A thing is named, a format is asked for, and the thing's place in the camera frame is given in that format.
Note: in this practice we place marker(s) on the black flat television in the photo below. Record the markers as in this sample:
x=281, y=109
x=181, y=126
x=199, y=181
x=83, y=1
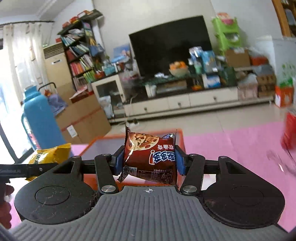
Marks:
x=155, y=48

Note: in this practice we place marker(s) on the beige standing air conditioner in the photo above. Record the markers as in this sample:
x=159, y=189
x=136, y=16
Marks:
x=58, y=71

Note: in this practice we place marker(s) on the fruit bowl with oranges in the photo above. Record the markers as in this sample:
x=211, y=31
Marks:
x=178, y=69

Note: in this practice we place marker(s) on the brown chocolate cookie packet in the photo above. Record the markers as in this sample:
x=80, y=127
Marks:
x=149, y=157

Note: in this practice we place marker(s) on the red box at right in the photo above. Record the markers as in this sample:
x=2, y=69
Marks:
x=289, y=131

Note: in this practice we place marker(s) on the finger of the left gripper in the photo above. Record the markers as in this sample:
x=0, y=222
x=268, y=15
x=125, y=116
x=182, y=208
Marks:
x=24, y=170

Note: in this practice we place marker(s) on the white tv cabinet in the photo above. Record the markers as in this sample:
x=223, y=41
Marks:
x=190, y=102

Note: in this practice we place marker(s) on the black bookshelf with books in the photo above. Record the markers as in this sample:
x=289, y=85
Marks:
x=82, y=52

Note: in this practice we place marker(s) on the pink flowered tablecloth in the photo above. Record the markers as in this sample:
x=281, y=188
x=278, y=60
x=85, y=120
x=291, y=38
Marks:
x=233, y=204

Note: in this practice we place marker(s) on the yellow snack packet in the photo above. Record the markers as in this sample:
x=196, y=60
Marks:
x=57, y=154

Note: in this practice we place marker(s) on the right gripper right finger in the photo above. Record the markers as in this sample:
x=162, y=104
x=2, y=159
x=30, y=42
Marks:
x=191, y=168

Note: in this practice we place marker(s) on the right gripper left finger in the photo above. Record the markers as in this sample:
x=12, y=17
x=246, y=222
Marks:
x=106, y=166

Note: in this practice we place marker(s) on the white small glass cabinet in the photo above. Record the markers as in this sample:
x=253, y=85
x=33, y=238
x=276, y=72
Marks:
x=109, y=86

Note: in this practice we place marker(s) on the green plastic stacked shelf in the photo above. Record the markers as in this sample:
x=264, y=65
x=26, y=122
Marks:
x=226, y=32

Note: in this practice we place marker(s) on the blue thermos jug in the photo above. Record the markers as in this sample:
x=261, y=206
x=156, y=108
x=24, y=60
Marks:
x=44, y=130

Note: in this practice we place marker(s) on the orange storage box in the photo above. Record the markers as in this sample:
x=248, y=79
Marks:
x=111, y=145

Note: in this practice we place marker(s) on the large cardboard box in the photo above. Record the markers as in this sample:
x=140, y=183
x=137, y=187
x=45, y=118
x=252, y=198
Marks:
x=83, y=121

